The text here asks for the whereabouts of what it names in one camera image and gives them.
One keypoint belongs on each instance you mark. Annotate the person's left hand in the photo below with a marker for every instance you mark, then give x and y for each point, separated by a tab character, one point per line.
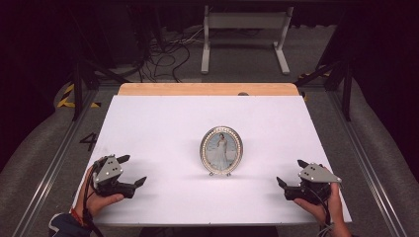
95	202

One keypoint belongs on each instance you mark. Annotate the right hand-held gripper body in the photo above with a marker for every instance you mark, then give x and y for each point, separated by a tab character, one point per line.
318	174

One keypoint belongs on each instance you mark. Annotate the oval silver photo frame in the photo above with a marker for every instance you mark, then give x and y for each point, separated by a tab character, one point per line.
221	150

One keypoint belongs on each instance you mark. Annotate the person's right hand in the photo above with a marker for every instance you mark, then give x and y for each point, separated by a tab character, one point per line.
324	210

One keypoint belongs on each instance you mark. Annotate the wooden table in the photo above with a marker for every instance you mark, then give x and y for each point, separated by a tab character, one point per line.
197	89

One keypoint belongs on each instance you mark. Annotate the round dark table grommet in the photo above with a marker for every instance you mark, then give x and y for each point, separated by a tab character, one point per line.
243	94

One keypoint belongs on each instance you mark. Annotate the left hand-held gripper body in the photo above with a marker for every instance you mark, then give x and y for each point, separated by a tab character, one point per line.
108	171

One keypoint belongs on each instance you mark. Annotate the aluminium floor rail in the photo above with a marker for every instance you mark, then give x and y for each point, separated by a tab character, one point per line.
56	158
362	154

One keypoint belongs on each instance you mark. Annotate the white table sheet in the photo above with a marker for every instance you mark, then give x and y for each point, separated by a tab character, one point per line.
158	131

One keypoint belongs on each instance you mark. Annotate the white metal stand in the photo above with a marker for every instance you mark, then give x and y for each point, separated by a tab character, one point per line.
247	20

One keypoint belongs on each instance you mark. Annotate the yellow black floor tape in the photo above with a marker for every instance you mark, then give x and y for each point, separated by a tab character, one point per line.
313	75
67	95

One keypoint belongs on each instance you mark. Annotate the black metal stand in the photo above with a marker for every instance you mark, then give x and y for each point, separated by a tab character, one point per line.
78	89
346	89

